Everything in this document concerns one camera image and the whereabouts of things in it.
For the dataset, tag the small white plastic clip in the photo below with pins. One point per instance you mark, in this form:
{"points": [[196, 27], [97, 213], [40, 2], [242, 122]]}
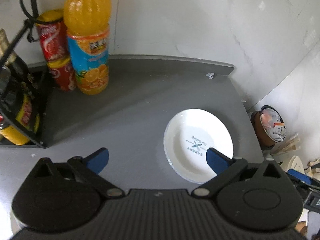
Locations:
{"points": [[210, 75]]}

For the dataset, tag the upper red soda can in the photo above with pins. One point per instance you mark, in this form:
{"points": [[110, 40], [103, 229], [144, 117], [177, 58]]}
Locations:
{"points": [[53, 37]]}

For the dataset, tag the lower red soda can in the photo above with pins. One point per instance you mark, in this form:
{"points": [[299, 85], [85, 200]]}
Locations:
{"points": [[63, 73]]}

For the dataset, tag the brown pot with packets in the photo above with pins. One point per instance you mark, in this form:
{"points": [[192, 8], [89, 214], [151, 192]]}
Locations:
{"points": [[269, 127]]}

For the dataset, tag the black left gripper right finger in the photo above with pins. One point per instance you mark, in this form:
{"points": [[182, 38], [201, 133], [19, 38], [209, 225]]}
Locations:
{"points": [[227, 171]]}

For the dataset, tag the white Bakery plate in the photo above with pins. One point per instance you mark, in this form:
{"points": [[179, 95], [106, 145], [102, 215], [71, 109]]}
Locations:
{"points": [[188, 136]]}

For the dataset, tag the yellow black bottle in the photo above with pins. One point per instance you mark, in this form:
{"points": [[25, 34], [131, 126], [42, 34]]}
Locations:
{"points": [[17, 119]]}

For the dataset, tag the orange juice bottle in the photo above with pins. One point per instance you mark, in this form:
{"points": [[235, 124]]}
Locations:
{"points": [[88, 31]]}

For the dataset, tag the red soda can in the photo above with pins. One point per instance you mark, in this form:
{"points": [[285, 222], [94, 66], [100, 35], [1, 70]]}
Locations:
{"points": [[53, 37], [63, 73]]}

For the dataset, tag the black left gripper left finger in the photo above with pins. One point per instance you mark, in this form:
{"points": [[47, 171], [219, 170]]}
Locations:
{"points": [[88, 169]]}

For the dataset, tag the white rice cooker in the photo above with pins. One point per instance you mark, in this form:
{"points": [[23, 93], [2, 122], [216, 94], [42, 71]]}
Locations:
{"points": [[296, 164]]}

